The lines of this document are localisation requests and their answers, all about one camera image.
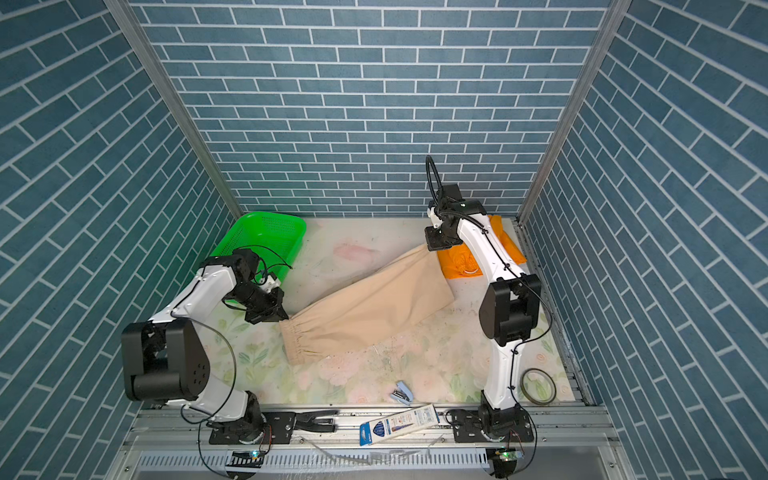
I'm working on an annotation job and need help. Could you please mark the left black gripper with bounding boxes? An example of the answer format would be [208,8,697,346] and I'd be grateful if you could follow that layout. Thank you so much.
[227,283,290,323]

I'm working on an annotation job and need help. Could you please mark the orange shorts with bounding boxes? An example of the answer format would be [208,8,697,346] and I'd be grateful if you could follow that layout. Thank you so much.
[436,214,528,281]

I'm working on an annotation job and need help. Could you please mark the green plastic basket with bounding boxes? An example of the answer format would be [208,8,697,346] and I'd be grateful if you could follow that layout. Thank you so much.
[211,212,307,282]

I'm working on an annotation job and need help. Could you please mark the beige shorts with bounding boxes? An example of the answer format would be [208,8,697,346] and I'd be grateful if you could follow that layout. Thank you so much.
[279,245,454,365]

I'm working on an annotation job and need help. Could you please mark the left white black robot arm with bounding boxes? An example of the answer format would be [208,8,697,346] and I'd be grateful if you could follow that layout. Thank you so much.
[121,248,288,443]

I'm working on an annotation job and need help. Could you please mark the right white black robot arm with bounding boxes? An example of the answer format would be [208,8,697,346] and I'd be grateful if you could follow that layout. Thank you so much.
[425,184,541,438]

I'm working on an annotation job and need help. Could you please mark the left circuit board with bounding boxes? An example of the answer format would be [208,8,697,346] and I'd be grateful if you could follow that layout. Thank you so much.
[226,450,266,470]

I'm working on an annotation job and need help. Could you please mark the circuit board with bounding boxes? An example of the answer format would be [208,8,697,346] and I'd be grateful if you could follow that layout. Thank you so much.
[488,448,525,470]
[226,450,266,470]

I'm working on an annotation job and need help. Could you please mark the blue white flat box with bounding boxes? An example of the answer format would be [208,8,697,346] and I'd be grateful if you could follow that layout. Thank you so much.
[359,404,440,447]

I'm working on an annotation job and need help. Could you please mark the right circuit board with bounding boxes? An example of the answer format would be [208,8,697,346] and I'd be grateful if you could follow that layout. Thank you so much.
[488,448,525,470]

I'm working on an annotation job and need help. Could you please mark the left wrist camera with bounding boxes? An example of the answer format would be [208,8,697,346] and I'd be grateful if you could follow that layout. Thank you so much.
[260,273,281,293]

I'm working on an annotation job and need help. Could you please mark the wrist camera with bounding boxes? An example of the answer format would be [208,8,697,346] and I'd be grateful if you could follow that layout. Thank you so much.
[427,206,443,230]
[260,273,281,293]

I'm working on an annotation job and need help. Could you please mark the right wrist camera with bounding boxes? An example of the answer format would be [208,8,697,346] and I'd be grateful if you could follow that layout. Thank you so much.
[427,206,443,230]

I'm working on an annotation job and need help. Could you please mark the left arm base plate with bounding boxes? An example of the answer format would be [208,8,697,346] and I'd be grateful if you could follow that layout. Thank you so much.
[208,412,296,445]

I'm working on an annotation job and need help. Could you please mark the aluminium front rail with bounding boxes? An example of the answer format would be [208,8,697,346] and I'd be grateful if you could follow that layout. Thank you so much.
[106,405,634,479]

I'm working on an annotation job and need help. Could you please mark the tape roll ring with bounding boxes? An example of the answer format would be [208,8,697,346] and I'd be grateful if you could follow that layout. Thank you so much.
[519,367,558,407]

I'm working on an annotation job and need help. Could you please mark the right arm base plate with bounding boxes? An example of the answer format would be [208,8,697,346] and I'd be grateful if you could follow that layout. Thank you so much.
[445,406,535,443]

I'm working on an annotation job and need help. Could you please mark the white vented cable duct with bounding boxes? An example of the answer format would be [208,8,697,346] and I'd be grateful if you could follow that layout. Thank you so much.
[138,448,490,473]

